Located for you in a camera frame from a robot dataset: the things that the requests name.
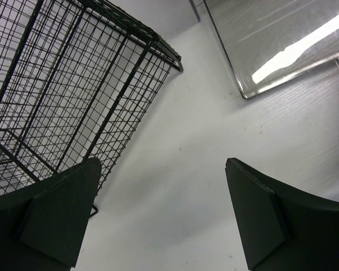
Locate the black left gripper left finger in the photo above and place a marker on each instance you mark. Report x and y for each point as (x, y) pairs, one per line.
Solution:
(42, 226)

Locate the black wire mesh shelf rack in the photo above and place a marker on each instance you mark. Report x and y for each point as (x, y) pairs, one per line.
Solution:
(76, 78)

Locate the clear plastic drawer organizer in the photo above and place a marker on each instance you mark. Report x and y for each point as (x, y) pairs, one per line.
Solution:
(269, 43)

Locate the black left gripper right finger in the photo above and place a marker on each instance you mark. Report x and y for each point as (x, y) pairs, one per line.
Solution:
(282, 227)

